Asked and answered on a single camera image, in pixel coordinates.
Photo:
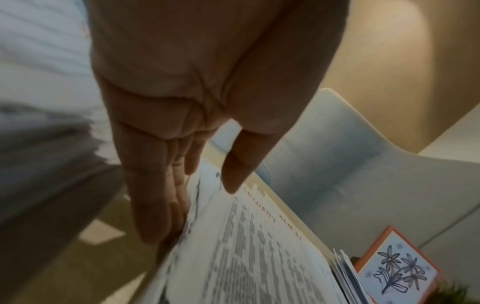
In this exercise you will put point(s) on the unsorted paper pile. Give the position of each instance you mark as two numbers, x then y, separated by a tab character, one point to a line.
262	252

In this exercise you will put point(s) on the security paper pile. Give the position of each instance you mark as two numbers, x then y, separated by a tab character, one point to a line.
37	133

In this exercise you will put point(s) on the admin paper pile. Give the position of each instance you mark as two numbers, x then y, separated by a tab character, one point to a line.
348	279

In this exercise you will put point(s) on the green plant in black pot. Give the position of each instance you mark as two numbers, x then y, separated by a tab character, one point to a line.
457	295

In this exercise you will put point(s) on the person's left hand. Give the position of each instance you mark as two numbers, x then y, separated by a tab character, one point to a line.
187	59

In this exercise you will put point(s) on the orange framed flower drawing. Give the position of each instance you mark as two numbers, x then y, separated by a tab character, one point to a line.
397	267

